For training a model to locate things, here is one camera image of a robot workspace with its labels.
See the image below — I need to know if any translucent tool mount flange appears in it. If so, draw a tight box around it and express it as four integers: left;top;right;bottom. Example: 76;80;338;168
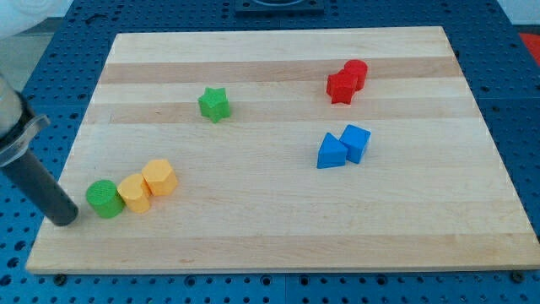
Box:
0;75;51;168

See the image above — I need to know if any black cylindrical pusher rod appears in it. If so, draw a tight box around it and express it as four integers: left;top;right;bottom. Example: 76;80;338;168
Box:
1;150;78;226

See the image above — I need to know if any green cylinder block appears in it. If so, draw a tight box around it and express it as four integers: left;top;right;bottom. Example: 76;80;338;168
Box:
85;180;125;219

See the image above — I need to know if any green star block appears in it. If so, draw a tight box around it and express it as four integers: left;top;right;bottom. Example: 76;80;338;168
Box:
197;87;230;123

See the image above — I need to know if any red star block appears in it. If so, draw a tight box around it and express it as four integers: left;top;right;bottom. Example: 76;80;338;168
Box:
326;70;358;105

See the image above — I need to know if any yellow heart block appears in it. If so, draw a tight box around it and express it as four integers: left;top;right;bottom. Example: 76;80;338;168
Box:
117;173;151;214

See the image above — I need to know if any yellow hexagon block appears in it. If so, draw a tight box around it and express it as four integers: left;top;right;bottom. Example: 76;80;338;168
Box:
142;159;178;196

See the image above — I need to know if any blue triangle block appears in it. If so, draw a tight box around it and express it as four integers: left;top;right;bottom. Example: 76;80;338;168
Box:
316;133;348;169

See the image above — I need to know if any wooden board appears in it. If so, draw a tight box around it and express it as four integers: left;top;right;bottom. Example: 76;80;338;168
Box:
26;26;539;274

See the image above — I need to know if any blue cube block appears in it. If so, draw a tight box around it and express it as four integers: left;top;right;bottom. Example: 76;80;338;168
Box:
339;124;371;164

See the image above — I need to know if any red cylinder block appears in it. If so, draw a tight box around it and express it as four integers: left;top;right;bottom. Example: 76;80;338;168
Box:
344;59;369;91

